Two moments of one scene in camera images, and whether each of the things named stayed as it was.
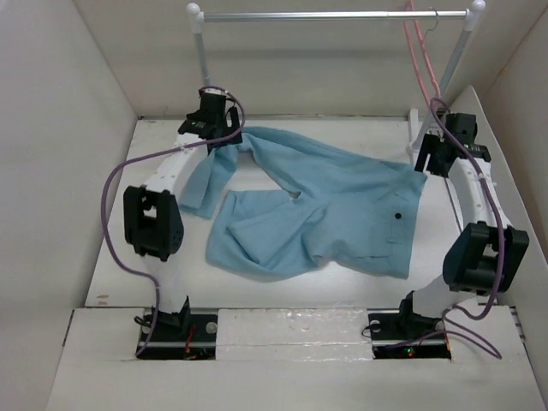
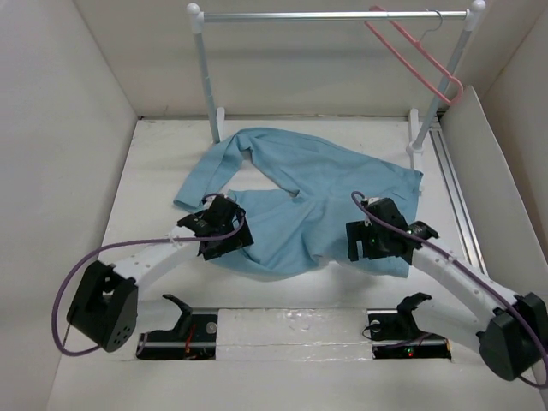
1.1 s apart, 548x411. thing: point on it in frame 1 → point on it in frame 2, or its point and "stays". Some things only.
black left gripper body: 223,122 → 229,244
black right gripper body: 431,143 → 372,240
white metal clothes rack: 475,10 stays
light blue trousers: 350,211 stays
